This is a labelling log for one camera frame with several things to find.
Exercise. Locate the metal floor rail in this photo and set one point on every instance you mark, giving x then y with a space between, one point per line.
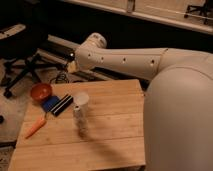
63 51

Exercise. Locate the red bowl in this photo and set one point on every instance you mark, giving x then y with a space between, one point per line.
41 92

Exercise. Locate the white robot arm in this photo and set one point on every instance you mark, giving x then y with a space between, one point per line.
178 105

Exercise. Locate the blue black striped eraser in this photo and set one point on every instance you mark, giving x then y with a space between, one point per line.
55 105

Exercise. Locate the black chair base background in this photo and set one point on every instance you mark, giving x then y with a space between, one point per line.
203 10

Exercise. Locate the wooden board table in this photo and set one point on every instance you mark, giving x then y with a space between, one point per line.
114 136

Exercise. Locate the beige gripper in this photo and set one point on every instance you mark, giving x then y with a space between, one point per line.
72 67

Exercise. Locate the clear plastic bottle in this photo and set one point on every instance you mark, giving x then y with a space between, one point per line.
80 119

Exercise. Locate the black office chair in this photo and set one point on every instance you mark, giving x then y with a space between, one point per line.
21 35

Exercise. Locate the orange carrot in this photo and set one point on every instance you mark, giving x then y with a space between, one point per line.
36 126

